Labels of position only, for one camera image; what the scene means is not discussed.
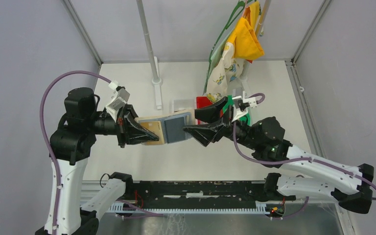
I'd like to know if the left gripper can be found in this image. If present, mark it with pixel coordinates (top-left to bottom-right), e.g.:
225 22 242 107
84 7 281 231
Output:
88 101 160 146

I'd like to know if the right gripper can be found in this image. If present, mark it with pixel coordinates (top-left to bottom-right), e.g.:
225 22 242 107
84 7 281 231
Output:
182 96 260 150

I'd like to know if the tan leather card holder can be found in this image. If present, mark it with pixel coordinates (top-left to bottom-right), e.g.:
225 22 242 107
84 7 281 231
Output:
135 109 195 145

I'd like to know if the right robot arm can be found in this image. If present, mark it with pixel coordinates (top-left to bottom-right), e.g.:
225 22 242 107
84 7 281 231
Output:
184 93 376 214

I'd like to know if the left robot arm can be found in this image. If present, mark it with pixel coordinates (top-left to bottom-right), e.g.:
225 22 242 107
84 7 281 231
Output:
37 87 158 235

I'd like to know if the red plastic bin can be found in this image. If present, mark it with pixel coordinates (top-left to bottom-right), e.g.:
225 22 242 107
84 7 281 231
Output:
194 96 223 125

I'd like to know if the green plastic bin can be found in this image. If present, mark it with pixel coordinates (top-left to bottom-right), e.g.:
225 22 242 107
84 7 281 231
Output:
222 95 251 125

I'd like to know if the white stand pole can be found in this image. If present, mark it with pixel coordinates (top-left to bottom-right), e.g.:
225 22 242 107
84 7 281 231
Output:
136 0 163 110

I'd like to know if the right stand pole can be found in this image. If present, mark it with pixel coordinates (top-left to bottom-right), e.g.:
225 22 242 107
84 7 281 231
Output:
238 0 272 98

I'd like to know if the patterned white cloth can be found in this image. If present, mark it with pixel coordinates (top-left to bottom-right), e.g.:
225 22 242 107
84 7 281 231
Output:
204 42 244 103

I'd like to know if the yellow cloth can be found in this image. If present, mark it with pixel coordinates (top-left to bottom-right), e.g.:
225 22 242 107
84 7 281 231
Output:
225 1 264 61

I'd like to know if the green clothes hanger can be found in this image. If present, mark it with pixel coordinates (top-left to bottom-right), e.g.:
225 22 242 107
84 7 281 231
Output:
203 0 257 93

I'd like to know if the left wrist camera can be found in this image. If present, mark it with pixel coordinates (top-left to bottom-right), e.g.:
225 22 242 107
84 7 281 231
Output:
105 80 130 122

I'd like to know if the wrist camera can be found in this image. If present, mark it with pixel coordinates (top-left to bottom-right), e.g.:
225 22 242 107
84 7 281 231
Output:
232 88 265 122
105 80 130 122

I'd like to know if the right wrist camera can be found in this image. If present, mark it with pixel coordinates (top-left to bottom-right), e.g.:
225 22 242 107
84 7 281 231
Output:
232 88 265 122

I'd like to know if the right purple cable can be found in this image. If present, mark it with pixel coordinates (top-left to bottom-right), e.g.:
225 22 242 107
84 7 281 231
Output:
233 93 376 201

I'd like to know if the purple cable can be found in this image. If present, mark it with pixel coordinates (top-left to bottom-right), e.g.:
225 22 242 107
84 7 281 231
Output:
233 93 376 201
39 70 114 235

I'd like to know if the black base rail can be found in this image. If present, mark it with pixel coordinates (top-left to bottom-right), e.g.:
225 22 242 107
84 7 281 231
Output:
121 181 296 209

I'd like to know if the white cable duct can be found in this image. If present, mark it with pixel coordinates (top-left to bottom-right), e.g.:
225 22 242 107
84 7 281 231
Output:
107 202 270 215

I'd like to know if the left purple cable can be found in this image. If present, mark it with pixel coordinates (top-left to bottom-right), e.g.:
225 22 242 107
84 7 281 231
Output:
39 70 114 235

